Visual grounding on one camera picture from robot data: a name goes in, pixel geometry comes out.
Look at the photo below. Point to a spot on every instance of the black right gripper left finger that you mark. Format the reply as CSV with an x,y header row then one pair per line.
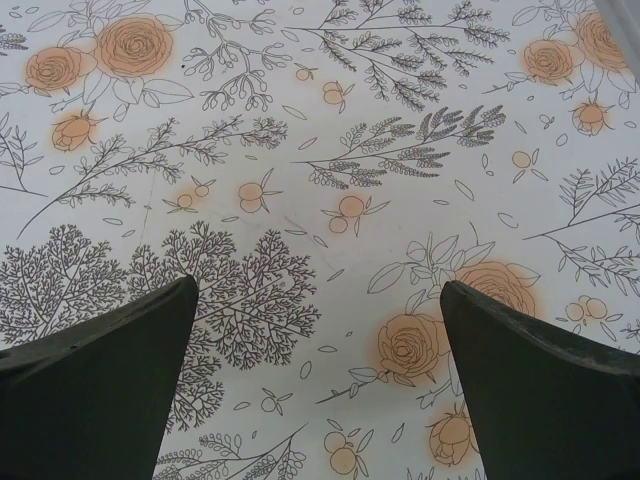
x,y
95,390

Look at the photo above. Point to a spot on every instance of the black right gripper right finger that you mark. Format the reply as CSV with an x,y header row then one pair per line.
x,y
545,400

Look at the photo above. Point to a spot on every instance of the floral patterned tablecloth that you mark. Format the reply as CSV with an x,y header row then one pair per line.
x,y
320,150

